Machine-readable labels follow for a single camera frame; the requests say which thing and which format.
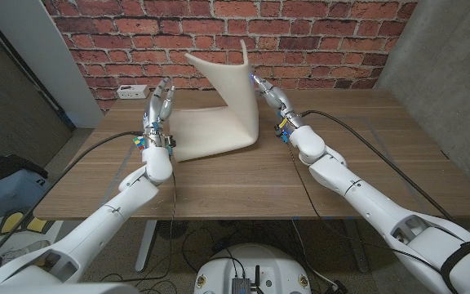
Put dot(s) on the cream memory foam sheet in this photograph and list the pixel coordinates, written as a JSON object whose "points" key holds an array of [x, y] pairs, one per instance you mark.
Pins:
{"points": [[218, 122]]}

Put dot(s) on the black round fan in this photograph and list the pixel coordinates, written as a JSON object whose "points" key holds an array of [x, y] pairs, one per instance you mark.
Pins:
{"points": [[171, 229]]}

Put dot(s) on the white power strip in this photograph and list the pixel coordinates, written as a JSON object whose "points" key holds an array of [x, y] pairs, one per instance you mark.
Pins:
{"points": [[133, 92]]}

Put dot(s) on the blue storage bin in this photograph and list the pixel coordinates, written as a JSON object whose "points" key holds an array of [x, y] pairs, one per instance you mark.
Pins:
{"points": [[10, 196]]}

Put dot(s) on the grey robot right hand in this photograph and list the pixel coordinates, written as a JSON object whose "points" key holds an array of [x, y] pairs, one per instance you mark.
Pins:
{"points": [[278, 100]]}

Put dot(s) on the small grey electronics box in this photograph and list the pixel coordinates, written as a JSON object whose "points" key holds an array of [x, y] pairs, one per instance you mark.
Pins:
{"points": [[241, 286]]}

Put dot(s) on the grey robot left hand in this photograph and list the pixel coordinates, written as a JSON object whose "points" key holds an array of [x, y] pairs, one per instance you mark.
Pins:
{"points": [[157, 118]]}

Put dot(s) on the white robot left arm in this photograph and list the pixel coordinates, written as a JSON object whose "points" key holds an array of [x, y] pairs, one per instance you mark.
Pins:
{"points": [[104, 216]]}

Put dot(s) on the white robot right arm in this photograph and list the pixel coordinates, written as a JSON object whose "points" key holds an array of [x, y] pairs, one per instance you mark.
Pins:
{"points": [[382, 204]]}

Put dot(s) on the white sneaker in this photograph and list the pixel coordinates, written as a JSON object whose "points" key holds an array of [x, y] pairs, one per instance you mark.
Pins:
{"points": [[23, 251]]}

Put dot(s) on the black stub antenna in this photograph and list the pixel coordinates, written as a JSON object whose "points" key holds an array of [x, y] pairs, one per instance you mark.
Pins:
{"points": [[257, 277]]}

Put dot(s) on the white metal table leg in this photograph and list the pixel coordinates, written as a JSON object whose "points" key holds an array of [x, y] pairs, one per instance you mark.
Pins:
{"points": [[146, 245], [356, 245]]}

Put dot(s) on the multicoloured Rubik's cube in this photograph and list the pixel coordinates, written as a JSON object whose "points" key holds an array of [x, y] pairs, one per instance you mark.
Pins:
{"points": [[139, 143]]}

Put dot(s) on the white wall panel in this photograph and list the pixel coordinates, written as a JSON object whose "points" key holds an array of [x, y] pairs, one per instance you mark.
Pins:
{"points": [[35, 41]]}

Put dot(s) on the black cloth bag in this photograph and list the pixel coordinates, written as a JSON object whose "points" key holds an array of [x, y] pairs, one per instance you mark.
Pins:
{"points": [[2, 165]]}

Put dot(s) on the white robot torso base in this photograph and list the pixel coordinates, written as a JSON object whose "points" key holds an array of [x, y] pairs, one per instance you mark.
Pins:
{"points": [[255, 261]]}

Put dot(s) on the yellow and black pad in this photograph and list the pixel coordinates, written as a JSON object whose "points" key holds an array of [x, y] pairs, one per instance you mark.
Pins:
{"points": [[35, 224]]}

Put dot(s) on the red brick print backdrop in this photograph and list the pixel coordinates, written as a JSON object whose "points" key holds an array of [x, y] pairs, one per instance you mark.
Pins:
{"points": [[235, 24]]}

